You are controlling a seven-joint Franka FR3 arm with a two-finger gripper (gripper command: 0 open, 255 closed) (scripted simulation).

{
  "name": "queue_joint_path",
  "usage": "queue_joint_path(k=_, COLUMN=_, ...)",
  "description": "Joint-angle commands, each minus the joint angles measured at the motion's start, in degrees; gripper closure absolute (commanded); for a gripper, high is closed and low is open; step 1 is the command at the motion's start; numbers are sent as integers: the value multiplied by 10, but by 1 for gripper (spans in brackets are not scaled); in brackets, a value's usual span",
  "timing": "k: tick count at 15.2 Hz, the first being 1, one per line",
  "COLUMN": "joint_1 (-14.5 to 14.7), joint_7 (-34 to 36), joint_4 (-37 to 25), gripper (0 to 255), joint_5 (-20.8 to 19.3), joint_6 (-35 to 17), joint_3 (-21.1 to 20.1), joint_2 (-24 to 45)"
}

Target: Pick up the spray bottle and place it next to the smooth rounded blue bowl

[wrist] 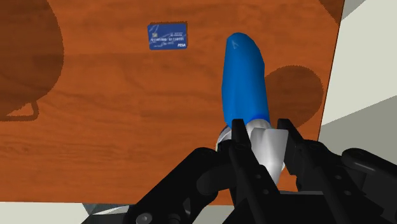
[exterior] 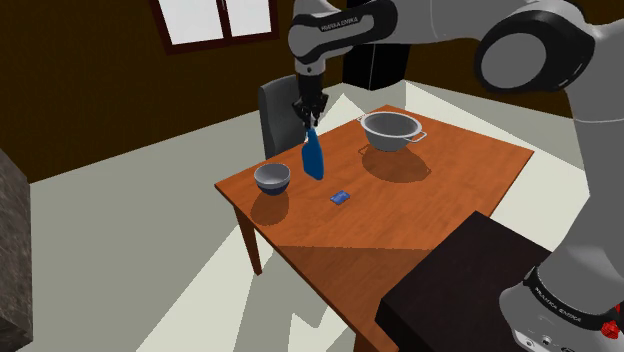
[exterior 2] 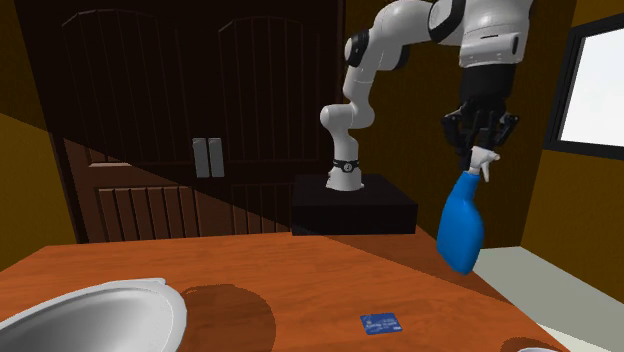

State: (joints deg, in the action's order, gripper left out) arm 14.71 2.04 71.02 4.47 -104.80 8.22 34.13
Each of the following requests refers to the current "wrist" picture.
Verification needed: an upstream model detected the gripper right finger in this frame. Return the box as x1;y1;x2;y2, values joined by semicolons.
277;118;397;224

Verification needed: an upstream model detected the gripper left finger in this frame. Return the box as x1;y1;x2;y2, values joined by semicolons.
123;118;280;224

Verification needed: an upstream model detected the blue handled silver tool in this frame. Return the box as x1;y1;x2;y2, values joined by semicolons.
214;32;290;185

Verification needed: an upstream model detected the brown wooden table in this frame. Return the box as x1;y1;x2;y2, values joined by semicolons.
0;0;345;206

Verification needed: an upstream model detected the blue card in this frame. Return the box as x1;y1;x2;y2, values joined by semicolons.
147;22;188;51

